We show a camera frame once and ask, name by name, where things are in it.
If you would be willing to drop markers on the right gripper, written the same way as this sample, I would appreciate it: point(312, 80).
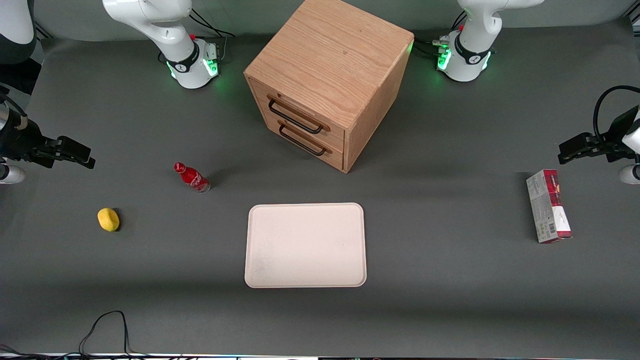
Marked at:
point(24, 141)

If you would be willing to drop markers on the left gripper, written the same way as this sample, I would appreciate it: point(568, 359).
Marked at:
point(613, 140)

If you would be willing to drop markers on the wooden drawer with keyhole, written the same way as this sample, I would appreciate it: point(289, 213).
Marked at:
point(300, 100)

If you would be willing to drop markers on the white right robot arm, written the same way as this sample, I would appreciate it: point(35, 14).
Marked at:
point(165, 30)

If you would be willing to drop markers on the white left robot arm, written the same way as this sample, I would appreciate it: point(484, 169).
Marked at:
point(472, 35)

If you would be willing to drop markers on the wooden drawer without keyhole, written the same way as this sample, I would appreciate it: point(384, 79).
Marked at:
point(330, 150)

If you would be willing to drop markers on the wooden drawer cabinet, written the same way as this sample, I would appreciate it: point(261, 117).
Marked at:
point(340, 55)

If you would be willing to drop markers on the grey and red carton box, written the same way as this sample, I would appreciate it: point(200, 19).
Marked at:
point(547, 205)

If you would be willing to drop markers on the yellow lemon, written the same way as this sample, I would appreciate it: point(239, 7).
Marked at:
point(108, 220)

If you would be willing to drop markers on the dark background object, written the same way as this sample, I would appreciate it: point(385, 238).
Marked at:
point(30, 80)

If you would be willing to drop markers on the red cola bottle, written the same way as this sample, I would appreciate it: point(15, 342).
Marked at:
point(192, 178)

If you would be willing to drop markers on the beige plastic tray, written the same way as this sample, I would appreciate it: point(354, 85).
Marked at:
point(305, 245)

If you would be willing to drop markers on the aluminium frame rail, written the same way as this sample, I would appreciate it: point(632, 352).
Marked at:
point(42, 32)

